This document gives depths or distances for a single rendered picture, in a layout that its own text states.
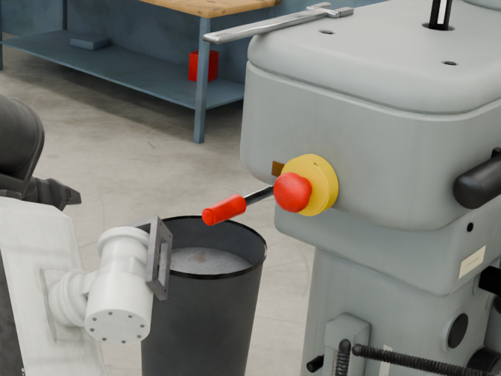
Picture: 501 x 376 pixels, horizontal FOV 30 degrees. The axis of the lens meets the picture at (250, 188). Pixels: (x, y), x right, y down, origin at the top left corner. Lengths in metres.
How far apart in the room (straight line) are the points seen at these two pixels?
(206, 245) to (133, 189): 1.82
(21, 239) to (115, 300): 0.14
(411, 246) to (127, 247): 0.30
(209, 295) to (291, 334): 0.94
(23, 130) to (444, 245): 0.49
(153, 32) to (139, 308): 6.41
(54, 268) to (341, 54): 0.39
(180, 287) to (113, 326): 2.23
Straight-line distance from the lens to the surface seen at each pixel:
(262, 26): 0.97
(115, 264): 0.98
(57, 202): 1.53
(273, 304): 4.27
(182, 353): 3.34
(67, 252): 1.07
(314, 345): 1.20
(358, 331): 1.11
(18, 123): 1.09
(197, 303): 3.21
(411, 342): 1.12
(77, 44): 7.37
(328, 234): 1.07
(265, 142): 0.97
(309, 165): 0.92
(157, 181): 5.48
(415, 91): 0.87
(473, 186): 0.89
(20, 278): 1.00
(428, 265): 1.02
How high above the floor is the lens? 2.11
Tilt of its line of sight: 23 degrees down
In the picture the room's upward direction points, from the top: 5 degrees clockwise
